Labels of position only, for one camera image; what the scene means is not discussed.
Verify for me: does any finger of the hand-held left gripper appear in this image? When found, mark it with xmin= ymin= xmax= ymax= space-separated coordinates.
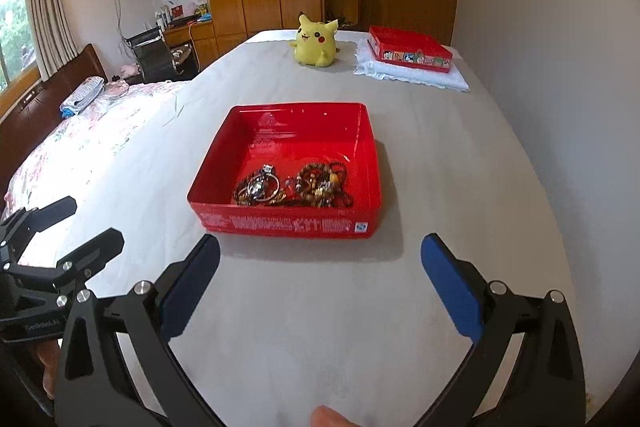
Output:
xmin=0 ymin=196 xmax=79 ymax=266
xmin=14 ymin=228 xmax=125 ymax=309

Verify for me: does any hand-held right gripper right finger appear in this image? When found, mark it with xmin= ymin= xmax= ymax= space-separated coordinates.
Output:
xmin=412 ymin=233 xmax=587 ymax=427

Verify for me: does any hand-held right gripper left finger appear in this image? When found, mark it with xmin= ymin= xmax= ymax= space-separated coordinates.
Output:
xmin=52 ymin=234 xmax=222 ymax=427

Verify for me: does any silver wristwatch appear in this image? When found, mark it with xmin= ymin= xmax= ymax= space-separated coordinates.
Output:
xmin=234 ymin=163 xmax=288 ymax=206

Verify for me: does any yellow and brown beaded bracelet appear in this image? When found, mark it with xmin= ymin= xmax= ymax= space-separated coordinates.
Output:
xmin=294 ymin=162 xmax=351 ymax=209

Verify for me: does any red tin box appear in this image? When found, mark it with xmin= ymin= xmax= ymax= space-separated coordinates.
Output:
xmin=186 ymin=102 xmax=383 ymax=240

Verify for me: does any person's left hand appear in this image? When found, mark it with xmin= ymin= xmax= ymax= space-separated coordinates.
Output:
xmin=37 ymin=342 xmax=63 ymax=400

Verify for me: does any person's right hand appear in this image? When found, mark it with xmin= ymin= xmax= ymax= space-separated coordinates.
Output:
xmin=310 ymin=404 xmax=357 ymax=427

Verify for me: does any bed with floral quilt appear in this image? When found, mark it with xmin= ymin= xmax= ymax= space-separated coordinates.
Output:
xmin=2 ymin=79 xmax=193 ymax=228

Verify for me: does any brown wooden headboard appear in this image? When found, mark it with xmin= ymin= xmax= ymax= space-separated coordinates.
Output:
xmin=0 ymin=43 xmax=108 ymax=192

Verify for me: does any folded blue striped cloth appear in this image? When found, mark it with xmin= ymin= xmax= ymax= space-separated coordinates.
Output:
xmin=59 ymin=76 xmax=107 ymax=116

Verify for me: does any wooden framed window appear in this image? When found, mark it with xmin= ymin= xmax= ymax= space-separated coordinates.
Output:
xmin=0 ymin=0 xmax=41 ymax=95

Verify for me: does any black office chair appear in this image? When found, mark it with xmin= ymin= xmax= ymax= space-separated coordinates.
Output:
xmin=122 ymin=27 xmax=198 ymax=82

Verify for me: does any beige curtain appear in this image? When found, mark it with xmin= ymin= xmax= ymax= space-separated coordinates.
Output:
xmin=22 ymin=0 xmax=83 ymax=80

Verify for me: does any white folded towel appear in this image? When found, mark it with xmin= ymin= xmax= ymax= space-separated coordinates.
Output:
xmin=353 ymin=39 xmax=471 ymax=94

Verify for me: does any wooden desk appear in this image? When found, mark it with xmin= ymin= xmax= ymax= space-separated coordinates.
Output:
xmin=162 ymin=17 xmax=221 ymax=72

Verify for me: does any red tin lid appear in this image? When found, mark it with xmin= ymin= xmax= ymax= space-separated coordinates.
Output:
xmin=367 ymin=25 xmax=454 ymax=74

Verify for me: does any yellow plush toy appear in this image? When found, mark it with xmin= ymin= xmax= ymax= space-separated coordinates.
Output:
xmin=289 ymin=12 xmax=341 ymax=68

